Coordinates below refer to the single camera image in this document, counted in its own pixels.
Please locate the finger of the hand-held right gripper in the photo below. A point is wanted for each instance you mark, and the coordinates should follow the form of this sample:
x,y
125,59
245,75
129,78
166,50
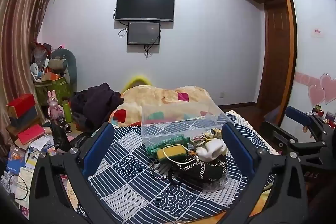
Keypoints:
x,y
281,136
296,113

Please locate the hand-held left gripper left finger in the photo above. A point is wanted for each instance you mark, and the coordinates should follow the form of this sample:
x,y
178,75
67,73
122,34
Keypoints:
x,y
98,151

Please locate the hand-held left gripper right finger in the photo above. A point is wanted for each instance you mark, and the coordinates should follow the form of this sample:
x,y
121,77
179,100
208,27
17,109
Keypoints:
x,y
237,151

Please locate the floral fabric pouch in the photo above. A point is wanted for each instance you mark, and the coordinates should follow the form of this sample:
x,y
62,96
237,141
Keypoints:
x,y
207,136

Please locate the green woven cloth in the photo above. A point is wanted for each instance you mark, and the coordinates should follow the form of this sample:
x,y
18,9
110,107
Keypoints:
x,y
157,149

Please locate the yellow sponge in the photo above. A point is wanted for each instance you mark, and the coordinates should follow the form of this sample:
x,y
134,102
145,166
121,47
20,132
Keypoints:
x,y
174,151

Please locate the clear plastic storage box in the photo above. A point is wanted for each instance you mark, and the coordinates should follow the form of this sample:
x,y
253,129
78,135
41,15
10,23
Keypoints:
x,y
168,132

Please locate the white lace cloth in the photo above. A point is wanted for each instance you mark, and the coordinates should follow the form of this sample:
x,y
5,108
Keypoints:
x,y
254,129

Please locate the black flashlight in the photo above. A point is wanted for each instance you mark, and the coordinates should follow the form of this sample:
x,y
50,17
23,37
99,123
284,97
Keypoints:
x,y
64,124

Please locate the dark purple clothing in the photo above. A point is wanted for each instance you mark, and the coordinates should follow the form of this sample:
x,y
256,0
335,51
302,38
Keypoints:
x,y
94,106

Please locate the green bottle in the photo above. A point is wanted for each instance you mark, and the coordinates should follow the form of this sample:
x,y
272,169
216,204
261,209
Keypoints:
x,y
67,112

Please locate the wardrobe sliding door with hearts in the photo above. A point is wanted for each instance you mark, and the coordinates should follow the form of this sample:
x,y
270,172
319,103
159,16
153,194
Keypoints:
x,y
312,61

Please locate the blue patterned bed sheet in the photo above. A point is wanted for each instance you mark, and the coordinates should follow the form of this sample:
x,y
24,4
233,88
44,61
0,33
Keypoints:
x,y
147,187

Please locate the wooden door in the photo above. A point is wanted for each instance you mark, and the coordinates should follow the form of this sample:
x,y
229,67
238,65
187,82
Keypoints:
x,y
275,56

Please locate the pink rabbit figure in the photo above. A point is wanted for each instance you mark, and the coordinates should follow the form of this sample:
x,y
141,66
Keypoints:
x,y
53,106

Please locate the red book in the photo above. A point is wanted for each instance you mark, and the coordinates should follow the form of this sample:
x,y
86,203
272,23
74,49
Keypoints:
x,y
31,134

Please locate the pile of papers and books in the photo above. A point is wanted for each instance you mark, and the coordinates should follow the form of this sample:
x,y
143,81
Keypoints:
x,y
26,169

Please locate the green storage box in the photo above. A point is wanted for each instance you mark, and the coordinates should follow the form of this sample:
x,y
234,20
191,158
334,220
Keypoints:
x,y
56,88

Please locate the grey box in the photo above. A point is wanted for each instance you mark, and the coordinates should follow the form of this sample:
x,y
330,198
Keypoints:
x,y
26,115

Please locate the printed yellow blanket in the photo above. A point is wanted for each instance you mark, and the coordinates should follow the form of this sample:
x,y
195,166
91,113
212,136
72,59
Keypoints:
x,y
162,98

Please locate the red box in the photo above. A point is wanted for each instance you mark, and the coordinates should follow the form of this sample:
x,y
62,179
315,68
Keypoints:
x,y
21,104

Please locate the grey green plush toy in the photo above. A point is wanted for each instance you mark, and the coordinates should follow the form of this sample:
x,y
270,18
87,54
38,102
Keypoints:
x,y
61,61

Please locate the small white fan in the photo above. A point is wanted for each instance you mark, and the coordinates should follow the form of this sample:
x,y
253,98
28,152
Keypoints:
x,y
34,70

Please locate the red plastic bag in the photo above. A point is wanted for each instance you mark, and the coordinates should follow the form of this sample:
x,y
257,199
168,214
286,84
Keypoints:
x,y
40,52

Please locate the small black monitor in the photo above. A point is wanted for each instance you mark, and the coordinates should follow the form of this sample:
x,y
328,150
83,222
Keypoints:
x,y
143,33

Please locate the striped curtain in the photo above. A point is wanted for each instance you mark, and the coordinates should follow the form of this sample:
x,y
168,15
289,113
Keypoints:
x,y
18,43

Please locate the large black television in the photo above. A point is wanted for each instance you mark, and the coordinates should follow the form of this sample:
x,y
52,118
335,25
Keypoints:
x,y
145,5

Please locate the white wall socket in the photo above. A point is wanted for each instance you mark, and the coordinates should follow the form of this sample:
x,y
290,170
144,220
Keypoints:
x,y
222,95

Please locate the yellow padded bed rail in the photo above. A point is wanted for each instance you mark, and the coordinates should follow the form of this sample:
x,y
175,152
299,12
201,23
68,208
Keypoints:
x,y
137,81

